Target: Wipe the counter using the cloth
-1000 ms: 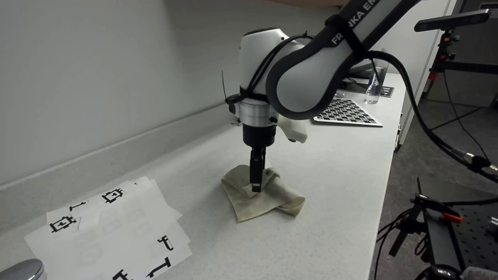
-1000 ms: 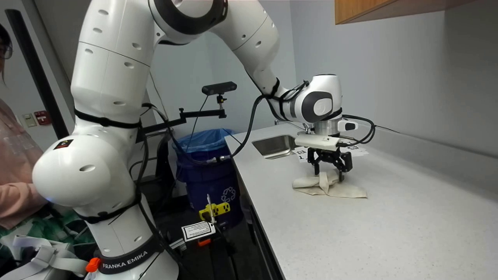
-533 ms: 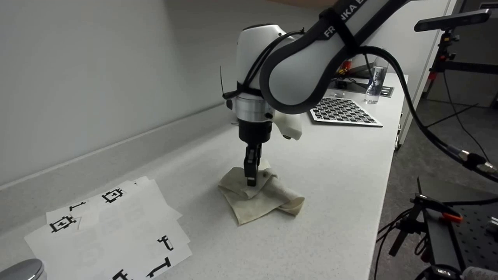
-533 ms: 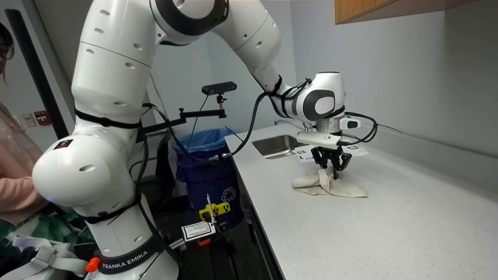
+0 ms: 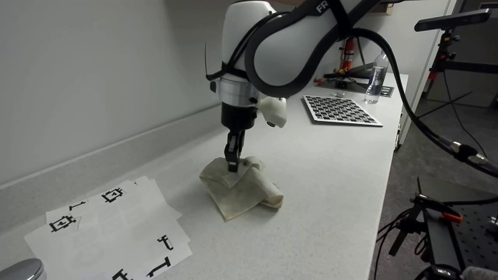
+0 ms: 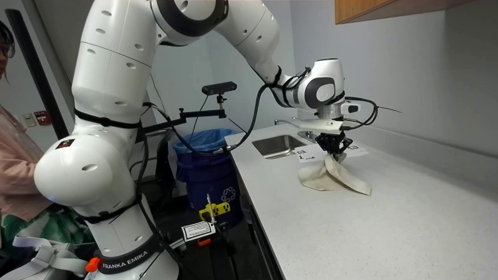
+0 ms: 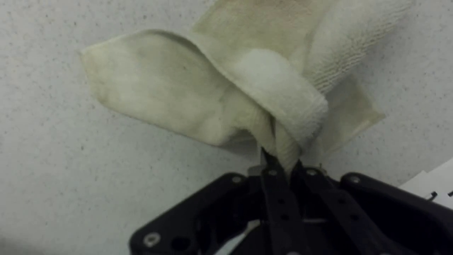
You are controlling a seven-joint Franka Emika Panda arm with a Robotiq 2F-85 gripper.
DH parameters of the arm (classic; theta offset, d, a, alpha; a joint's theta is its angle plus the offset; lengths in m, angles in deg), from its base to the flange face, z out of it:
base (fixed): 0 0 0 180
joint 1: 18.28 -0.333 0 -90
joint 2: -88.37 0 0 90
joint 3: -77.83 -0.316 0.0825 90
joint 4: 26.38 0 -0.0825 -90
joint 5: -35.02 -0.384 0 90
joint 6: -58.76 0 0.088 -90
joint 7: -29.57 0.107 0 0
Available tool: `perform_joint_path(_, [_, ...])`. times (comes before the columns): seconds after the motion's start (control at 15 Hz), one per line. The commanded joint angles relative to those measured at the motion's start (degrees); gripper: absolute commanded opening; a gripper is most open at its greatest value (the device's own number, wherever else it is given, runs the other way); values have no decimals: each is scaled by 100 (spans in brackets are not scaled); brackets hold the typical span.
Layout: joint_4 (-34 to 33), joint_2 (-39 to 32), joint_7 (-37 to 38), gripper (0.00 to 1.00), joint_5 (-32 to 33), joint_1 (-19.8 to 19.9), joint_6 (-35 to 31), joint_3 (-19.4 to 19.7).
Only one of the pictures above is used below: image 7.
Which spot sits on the cream cleaning cloth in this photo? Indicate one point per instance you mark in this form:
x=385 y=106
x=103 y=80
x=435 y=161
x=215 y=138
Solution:
x=164 y=85

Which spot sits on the white printed paper sheet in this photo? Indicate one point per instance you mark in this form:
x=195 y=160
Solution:
x=436 y=181

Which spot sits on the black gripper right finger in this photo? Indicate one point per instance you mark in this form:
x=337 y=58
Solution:
x=340 y=212

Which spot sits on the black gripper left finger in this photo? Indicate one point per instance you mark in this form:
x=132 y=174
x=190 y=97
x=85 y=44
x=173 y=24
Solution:
x=283 y=212

